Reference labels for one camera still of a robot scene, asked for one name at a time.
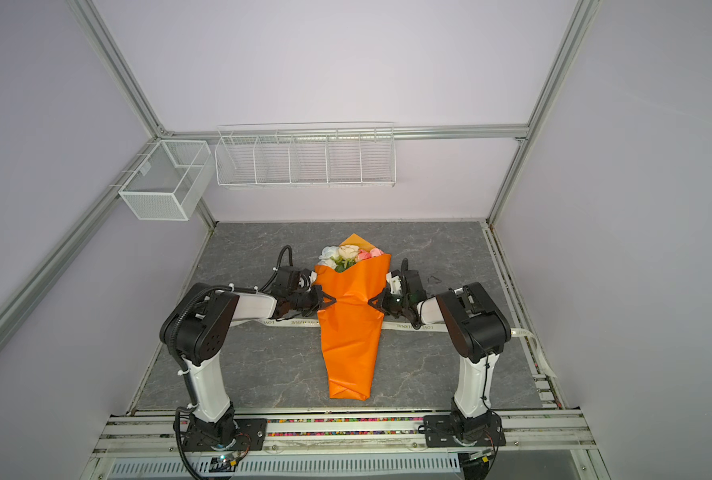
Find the orange wrapping paper sheet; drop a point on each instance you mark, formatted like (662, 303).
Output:
(350, 330)

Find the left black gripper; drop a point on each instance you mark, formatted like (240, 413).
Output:
(318, 296)

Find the white fake rose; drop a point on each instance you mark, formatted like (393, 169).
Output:
(329, 257)

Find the white wire shelf basket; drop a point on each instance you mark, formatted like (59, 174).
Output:
(315, 154)

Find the white slotted cable duct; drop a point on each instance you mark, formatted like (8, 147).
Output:
(295, 466)

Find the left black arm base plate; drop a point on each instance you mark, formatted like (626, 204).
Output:
(237, 434)

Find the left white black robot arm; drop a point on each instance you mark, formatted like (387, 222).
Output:
(195, 333)

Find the white printed ribbon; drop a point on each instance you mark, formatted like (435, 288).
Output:
(541, 361)

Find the cream fake rose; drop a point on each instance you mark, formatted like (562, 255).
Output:
(349, 252)

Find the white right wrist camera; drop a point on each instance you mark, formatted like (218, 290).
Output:
(394, 283)

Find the white mesh box basket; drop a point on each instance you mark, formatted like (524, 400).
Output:
(170, 181)

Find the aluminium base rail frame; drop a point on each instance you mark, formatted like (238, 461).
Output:
(558, 438)

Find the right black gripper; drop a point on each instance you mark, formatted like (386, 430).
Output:
(383, 304)

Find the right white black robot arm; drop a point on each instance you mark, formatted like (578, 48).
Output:
(479, 331)

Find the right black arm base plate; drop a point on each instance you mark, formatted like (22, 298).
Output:
(452, 430)

